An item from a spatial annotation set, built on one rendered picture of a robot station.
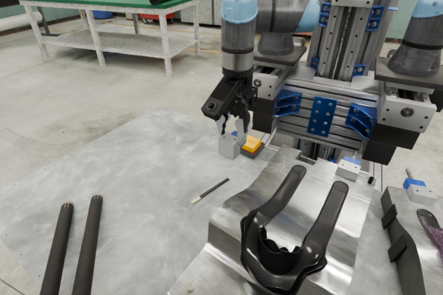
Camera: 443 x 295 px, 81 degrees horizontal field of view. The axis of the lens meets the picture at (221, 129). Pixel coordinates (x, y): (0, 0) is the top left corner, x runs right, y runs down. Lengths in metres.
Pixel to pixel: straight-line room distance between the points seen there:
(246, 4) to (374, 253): 0.62
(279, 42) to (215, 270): 0.84
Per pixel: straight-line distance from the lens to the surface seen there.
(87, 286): 0.58
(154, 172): 0.86
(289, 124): 1.21
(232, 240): 0.54
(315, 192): 0.70
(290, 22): 0.68
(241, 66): 0.59
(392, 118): 1.01
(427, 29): 1.06
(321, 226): 0.64
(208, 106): 0.59
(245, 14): 0.57
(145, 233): 0.72
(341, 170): 0.75
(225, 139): 0.70
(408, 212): 0.80
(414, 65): 1.08
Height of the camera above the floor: 1.37
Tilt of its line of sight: 34 degrees down
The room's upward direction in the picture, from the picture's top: straight up
